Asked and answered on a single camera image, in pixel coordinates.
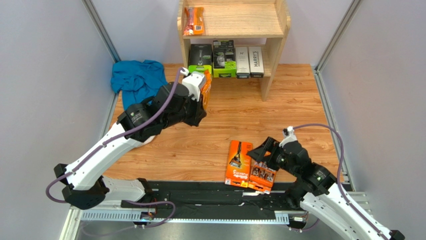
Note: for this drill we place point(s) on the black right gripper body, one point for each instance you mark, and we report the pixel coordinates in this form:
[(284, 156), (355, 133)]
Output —
[(272, 156)]

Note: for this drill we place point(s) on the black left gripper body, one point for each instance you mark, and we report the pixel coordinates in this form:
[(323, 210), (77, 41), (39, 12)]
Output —
[(191, 113)]

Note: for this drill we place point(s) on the orange Gillette Fusion5 razor box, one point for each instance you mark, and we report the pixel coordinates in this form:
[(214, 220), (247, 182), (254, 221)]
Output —
[(238, 166)]

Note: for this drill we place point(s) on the tall white razor box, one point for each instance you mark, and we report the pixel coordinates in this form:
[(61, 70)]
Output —
[(242, 62)]

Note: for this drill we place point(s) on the white Harry's razor box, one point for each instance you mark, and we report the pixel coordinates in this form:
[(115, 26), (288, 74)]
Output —
[(256, 63)]

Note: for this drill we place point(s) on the long orange Bic razor bag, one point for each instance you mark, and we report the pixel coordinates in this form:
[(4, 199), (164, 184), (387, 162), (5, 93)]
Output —
[(195, 25)]

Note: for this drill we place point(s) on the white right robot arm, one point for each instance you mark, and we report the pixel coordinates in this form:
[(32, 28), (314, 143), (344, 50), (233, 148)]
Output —
[(316, 191)]

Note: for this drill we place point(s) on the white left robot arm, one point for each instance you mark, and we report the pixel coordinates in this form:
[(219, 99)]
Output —
[(85, 184)]

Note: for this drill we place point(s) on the wooden two-tier shelf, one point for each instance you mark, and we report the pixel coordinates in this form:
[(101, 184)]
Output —
[(247, 37)]

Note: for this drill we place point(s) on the orange Gillette cartridge box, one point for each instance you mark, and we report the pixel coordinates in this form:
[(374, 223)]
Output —
[(261, 178)]

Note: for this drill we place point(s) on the green black razor box left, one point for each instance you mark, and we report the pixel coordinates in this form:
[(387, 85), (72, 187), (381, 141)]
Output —
[(200, 58)]

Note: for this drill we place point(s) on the green black razor box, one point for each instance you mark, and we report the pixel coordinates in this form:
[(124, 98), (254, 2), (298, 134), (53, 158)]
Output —
[(224, 59), (200, 58)]

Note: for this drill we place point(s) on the green black razor box right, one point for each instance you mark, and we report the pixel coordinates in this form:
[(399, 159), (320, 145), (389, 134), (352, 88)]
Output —
[(224, 59)]

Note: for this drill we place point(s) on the blue crumpled cloth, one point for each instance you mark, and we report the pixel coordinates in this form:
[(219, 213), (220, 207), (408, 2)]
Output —
[(137, 80)]

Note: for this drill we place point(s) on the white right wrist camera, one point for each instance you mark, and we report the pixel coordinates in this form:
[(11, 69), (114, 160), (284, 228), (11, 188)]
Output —
[(289, 136)]

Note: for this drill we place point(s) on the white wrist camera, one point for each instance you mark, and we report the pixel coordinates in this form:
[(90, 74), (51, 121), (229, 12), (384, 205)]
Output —
[(194, 82), (289, 136)]

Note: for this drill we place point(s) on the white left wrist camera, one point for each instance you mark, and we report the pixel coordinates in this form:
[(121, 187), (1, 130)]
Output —
[(194, 82)]

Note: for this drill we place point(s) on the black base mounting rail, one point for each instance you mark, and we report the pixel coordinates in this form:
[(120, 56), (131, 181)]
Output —
[(205, 202)]

